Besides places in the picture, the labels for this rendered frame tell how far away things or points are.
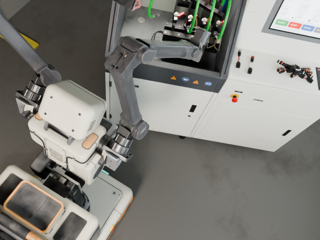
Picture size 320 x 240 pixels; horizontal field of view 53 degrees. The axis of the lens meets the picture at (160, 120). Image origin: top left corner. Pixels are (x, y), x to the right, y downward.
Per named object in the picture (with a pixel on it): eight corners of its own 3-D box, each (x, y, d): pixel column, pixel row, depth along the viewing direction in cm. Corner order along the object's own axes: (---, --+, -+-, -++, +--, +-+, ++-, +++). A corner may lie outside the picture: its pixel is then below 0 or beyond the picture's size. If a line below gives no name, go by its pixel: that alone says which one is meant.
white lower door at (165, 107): (109, 122, 253) (108, 74, 192) (109, 119, 254) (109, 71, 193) (189, 135, 258) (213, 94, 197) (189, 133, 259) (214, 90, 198)
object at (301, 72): (275, 76, 184) (279, 71, 179) (274, 62, 189) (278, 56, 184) (312, 84, 186) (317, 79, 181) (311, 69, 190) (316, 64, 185)
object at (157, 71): (111, 73, 192) (111, 57, 178) (113, 67, 194) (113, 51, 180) (212, 92, 196) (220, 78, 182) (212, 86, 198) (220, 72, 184)
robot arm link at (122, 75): (96, 55, 97) (120, 70, 93) (126, 30, 102) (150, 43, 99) (120, 130, 135) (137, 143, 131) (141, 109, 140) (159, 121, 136)
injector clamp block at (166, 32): (159, 50, 200) (163, 34, 186) (161, 37, 204) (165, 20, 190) (212, 60, 202) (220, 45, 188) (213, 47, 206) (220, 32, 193)
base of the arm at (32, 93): (13, 94, 132) (36, 108, 131) (20, 76, 131) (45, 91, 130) (25, 93, 141) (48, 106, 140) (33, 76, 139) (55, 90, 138)
